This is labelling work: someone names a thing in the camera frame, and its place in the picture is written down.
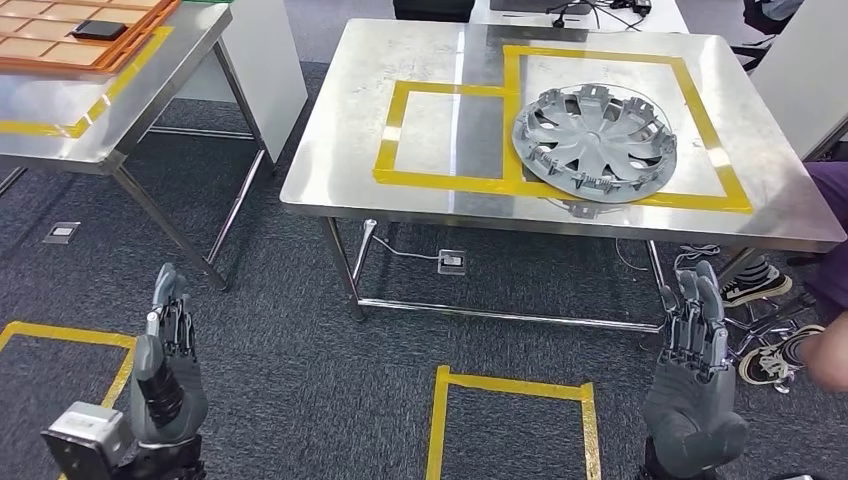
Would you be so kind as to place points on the orange compartment tray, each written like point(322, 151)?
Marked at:
point(66, 56)

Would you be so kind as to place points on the silver plastic wheel cover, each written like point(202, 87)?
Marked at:
point(596, 142)

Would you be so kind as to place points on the stainless steel side table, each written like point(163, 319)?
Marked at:
point(146, 99)

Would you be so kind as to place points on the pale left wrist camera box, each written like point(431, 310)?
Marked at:
point(86, 437)

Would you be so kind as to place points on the metal floor socket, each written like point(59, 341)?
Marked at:
point(61, 233)
point(452, 262)

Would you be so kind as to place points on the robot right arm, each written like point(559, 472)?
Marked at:
point(652, 472)

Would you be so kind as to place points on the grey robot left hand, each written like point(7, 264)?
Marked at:
point(169, 397)

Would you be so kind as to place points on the black power adapter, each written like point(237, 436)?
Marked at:
point(641, 6)

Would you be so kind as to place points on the chrome stool base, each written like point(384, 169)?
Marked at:
point(762, 328)

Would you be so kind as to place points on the black phone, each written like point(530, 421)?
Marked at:
point(99, 30)

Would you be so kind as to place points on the stainless steel workbench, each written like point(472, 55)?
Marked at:
point(371, 60)

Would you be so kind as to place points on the yellow tape on side table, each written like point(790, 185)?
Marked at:
point(134, 66)

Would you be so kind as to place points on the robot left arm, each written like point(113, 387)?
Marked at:
point(166, 464)

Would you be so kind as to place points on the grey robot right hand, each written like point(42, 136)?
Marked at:
point(692, 411)

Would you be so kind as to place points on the white cabinet desk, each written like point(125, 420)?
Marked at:
point(265, 66)

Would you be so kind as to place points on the black office chair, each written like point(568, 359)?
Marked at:
point(755, 13)

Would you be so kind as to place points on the white office desk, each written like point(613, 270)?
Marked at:
point(666, 20)
point(808, 79)

